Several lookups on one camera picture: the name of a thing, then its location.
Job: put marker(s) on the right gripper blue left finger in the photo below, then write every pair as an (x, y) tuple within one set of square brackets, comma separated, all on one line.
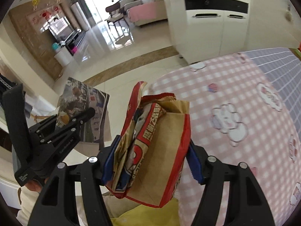
[(108, 154)]

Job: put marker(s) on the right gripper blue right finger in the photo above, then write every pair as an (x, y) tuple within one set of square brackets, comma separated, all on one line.
[(194, 163)]

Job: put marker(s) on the brown red paper bag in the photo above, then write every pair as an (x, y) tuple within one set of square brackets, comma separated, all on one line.
[(148, 159)]

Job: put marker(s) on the person left hand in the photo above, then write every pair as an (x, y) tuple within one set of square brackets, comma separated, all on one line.
[(34, 185)]

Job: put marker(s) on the yellow garment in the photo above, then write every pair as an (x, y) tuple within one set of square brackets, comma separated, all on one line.
[(143, 215)]

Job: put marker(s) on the white cylindrical bin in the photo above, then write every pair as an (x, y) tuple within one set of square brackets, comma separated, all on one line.
[(63, 57)]

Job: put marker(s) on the tv stand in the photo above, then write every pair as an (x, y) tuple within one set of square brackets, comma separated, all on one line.
[(73, 41)]

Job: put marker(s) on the purple grid tablecloth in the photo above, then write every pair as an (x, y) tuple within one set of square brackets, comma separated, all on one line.
[(282, 68)]

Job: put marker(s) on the white sideboard cabinet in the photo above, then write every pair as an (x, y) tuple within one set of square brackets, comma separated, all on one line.
[(205, 29)]

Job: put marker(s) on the dark wooden chair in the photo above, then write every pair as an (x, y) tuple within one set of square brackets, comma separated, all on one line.
[(115, 16)]

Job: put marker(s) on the pink blanket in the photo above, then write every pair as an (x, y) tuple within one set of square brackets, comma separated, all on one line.
[(142, 12)]

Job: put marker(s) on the beige sofa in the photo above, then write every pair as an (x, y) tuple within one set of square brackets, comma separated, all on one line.
[(160, 9)]

